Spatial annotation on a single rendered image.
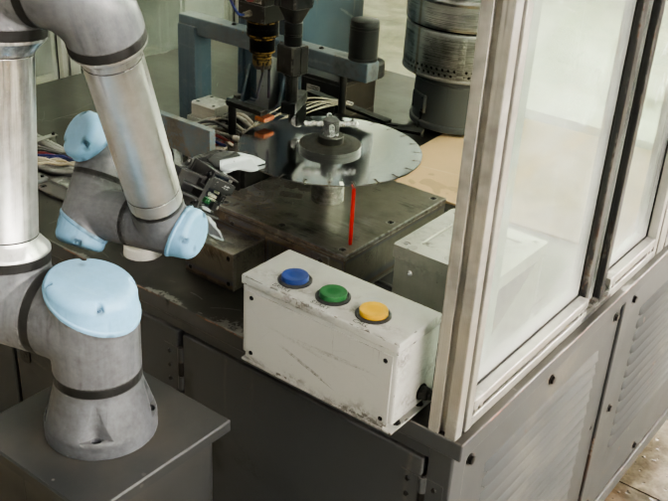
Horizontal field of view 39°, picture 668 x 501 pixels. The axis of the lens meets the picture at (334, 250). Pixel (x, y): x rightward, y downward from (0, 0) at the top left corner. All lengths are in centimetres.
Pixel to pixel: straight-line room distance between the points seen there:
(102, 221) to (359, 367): 42
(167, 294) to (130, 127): 50
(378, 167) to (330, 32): 85
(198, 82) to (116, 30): 109
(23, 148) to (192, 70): 101
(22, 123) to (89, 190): 22
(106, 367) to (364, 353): 34
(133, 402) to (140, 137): 34
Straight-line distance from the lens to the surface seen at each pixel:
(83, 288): 122
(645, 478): 259
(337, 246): 159
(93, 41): 113
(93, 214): 140
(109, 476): 128
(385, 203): 176
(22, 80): 122
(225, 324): 156
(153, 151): 125
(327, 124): 169
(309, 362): 138
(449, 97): 235
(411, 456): 144
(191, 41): 218
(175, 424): 136
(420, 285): 150
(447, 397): 133
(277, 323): 139
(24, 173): 125
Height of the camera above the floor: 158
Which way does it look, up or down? 28 degrees down
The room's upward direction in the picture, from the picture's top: 3 degrees clockwise
